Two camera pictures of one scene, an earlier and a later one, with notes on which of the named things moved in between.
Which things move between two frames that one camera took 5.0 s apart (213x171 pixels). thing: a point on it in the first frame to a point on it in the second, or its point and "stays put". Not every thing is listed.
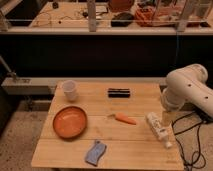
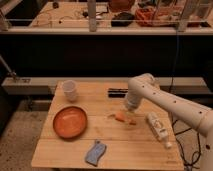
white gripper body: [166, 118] to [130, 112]
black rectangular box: [119, 92] stays put
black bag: [122, 19] stays put
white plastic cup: [70, 89] stays put
